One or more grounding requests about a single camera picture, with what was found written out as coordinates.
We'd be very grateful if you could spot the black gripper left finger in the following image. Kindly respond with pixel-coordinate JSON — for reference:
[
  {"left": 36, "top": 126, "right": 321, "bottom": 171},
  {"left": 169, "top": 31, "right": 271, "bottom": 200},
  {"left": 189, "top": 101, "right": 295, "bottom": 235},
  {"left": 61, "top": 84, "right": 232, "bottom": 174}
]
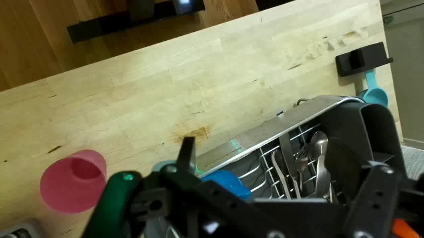
[{"left": 130, "top": 137, "right": 250, "bottom": 238}]

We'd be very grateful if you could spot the blue plastic cup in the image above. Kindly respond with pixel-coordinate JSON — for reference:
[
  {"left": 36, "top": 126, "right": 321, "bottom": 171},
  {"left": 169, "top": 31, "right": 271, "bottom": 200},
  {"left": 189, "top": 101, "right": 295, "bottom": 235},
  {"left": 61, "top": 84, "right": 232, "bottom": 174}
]
[{"left": 200, "top": 170, "right": 253, "bottom": 203}]

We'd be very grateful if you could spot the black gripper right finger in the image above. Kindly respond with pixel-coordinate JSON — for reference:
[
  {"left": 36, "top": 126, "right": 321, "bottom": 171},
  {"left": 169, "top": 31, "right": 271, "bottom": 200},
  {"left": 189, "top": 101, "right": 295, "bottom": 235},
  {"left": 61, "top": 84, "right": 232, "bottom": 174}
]
[{"left": 344, "top": 162, "right": 402, "bottom": 238}]

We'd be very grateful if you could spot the orange handled utensil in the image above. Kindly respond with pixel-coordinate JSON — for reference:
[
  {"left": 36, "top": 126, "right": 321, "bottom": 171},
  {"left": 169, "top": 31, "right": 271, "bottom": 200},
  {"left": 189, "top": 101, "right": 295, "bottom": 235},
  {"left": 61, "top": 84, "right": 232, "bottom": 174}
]
[{"left": 391, "top": 219, "right": 422, "bottom": 238}]

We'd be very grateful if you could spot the metal spoon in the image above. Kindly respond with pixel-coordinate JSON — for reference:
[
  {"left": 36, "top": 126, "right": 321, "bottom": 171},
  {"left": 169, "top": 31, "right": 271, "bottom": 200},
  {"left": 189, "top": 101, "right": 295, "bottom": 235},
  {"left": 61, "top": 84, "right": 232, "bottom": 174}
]
[{"left": 304, "top": 130, "right": 333, "bottom": 200}]

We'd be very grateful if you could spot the metal utensil handle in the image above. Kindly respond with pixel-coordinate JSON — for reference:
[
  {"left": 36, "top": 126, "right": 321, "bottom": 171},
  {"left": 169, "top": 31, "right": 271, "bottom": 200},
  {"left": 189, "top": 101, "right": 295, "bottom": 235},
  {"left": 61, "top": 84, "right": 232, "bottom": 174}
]
[{"left": 279, "top": 132, "right": 306, "bottom": 200}]

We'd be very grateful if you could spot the black block holder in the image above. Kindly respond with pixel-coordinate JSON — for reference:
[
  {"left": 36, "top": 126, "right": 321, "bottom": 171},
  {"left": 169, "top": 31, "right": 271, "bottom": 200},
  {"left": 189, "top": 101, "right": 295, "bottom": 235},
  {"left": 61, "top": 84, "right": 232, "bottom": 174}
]
[{"left": 334, "top": 42, "right": 395, "bottom": 79}]

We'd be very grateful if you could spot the pink plastic cup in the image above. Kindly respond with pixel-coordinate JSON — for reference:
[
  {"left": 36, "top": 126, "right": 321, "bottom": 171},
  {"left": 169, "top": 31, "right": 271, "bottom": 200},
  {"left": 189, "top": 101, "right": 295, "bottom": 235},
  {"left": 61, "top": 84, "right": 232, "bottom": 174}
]
[{"left": 39, "top": 149, "right": 109, "bottom": 216}]

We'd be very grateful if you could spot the teal measuring cup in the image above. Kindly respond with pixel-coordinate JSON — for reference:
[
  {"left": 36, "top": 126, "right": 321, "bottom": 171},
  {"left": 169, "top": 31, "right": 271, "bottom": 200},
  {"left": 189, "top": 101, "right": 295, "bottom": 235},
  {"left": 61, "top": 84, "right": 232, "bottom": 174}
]
[{"left": 357, "top": 69, "right": 390, "bottom": 110}]

